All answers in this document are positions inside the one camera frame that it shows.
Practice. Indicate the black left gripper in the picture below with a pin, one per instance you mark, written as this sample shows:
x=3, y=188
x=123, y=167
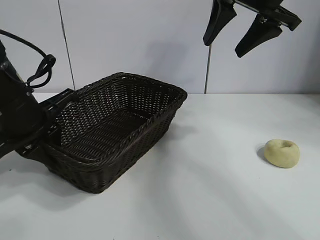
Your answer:
x=17, y=112

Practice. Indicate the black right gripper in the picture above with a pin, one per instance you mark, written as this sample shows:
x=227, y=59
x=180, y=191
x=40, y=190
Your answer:
x=280, y=15

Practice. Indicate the dark brown woven basket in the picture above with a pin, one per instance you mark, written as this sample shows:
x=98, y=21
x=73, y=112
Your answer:
x=112, y=120

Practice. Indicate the pale yellow round pastry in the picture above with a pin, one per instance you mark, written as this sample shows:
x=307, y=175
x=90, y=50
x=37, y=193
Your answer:
x=277, y=155

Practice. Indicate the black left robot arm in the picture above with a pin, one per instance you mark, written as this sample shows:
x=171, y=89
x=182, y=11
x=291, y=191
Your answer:
x=3, y=55

